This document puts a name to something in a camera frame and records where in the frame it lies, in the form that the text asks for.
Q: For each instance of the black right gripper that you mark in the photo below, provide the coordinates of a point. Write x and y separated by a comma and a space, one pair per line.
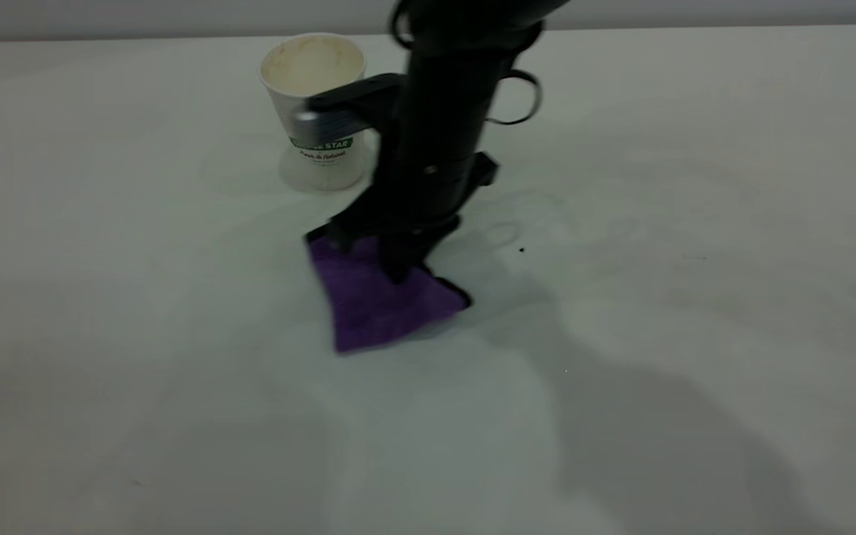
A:
428, 189

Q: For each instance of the purple cloth with black trim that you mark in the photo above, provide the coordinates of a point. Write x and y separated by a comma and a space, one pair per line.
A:
376, 305

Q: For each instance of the white paper coffee cup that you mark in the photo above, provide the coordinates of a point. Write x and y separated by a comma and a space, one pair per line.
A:
302, 70

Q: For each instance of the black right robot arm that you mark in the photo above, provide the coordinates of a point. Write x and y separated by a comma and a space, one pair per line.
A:
458, 82

